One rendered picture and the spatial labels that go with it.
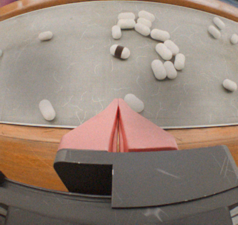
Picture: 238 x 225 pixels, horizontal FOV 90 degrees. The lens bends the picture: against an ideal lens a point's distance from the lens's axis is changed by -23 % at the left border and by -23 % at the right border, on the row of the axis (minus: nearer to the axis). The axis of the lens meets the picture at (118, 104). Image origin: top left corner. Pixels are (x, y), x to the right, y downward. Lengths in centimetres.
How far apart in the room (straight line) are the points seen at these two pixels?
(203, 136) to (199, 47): 18
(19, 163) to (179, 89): 30
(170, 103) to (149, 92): 4
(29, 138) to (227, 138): 32
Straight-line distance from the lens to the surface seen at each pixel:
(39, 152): 25
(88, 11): 38
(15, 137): 28
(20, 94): 32
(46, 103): 26
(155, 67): 26
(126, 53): 26
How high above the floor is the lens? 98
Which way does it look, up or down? 76 degrees down
